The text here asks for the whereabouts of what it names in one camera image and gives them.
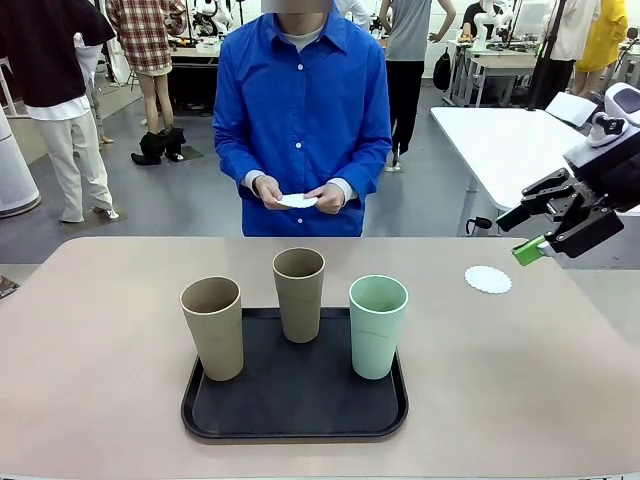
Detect person in yellow coat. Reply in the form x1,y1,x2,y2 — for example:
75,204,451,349
574,0,629,99

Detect person's left hand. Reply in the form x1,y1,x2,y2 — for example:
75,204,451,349
304,182,347,215

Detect black hanging bag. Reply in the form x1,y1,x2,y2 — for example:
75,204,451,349
432,47,452,92

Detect person dark top white trousers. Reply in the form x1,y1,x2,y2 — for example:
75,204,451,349
0,0,121,224

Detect person grey shirt black trousers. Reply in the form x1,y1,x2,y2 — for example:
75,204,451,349
378,0,434,171

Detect person's right hand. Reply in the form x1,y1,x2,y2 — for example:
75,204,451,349
252,174,286,211

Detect white paper sheet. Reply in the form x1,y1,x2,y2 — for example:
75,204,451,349
544,91,599,128

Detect mannequin in plaid shirt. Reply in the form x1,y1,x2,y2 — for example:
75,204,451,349
105,0,187,136

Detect black plastic tray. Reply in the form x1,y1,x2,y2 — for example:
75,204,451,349
180,306,410,445

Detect tan tall cup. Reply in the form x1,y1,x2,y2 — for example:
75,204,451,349
272,247,327,345
179,275,246,383

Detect white folding table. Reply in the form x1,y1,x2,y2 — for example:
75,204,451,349
429,105,640,236

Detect person's right forearm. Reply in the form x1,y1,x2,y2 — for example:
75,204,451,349
215,139,266,194

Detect pale green tall cup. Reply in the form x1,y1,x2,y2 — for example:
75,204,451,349
348,274,409,382

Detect person in blue shirt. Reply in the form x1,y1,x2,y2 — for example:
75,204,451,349
213,0,393,238

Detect white cylindrical appliance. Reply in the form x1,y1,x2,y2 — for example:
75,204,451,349
0,107,42,219

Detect grey background desk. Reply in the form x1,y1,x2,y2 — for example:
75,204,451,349
447,39,539,107

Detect person cream top black trousers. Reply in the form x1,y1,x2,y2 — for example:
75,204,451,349
527,0,601,109

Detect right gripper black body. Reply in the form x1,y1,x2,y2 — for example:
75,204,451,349
552,182,625,259

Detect person's left forearm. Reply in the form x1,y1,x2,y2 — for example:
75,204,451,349
327,149,392,201

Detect white scalloped paper coaster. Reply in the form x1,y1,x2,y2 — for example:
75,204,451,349
464,264,513,296
273,192,318,211

